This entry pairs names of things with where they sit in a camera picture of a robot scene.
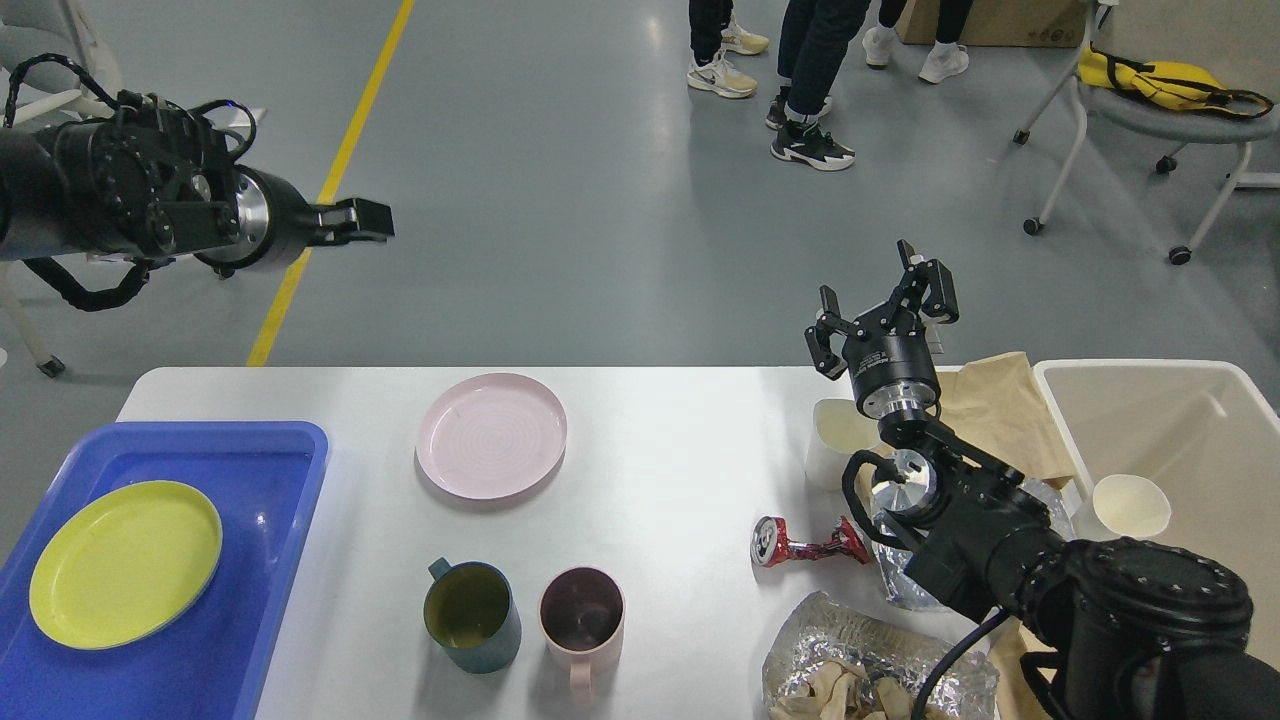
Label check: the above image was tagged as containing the white plastic bin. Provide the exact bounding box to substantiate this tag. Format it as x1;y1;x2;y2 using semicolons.
1033;359;1279;665

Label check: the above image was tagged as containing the dark teal mug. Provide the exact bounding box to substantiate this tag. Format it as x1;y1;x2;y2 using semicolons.
422;557;522;674

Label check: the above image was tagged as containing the crumpled silver foil bag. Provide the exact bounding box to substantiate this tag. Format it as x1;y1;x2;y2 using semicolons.
870;478;1078;612

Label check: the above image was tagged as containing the person in white sneakers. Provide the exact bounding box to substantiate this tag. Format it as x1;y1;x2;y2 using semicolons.
861;1;974;85

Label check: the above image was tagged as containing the cardboard box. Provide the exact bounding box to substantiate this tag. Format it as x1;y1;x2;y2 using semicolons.
895;1;1088;47

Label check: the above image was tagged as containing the crushed red soda can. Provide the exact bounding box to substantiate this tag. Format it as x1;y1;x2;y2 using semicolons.
749;516;872;568

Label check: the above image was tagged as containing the pink mug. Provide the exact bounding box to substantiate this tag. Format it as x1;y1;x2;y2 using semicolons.
539;566;626;705

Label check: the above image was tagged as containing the crumpled aluminium foil front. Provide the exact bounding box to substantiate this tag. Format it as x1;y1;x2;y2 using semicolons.
762;591;1000;719

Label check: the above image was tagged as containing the white paper cup on table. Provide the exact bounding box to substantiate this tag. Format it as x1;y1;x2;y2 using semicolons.
803;398;882;492

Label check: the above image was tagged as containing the brown paper bag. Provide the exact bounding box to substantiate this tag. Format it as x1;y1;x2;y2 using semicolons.
940;352;1076;489

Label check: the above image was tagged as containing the blue plastic tray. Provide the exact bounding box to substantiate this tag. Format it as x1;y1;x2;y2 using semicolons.
1;421;329;719

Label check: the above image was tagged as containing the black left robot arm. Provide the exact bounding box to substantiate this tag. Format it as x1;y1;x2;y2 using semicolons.
1;53;396;313

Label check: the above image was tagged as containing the brown crumpled paper in foil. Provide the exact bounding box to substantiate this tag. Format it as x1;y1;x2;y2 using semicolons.
768;660;914;719

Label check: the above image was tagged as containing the white paper cup in bin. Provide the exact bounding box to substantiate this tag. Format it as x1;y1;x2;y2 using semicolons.
1071;474;1172;541

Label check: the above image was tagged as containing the grey chair right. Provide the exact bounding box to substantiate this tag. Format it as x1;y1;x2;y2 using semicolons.
1012;1;1277;266

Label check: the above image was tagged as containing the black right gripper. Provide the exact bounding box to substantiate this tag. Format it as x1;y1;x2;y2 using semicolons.
805;240;960;419

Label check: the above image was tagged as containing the yellow backpack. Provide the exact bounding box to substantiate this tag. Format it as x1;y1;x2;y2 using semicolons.
1076;46;1274;120

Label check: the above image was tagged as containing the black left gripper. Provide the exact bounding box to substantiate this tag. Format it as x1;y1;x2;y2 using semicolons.
196;167;396;272

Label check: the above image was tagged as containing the person in black sneakers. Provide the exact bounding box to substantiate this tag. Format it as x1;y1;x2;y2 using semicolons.
768;1;870;172

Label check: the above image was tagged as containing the pink plate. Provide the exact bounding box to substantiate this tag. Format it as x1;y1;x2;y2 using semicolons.
413;372;568;501

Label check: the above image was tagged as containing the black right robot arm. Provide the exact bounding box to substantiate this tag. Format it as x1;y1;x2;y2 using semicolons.
804;241;1279;719

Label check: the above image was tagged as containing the grey office chair left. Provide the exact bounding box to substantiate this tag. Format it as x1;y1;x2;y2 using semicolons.
0;0;237;379

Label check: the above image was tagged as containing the yellow plate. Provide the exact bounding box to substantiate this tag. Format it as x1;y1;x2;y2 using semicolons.
28;480;224;651

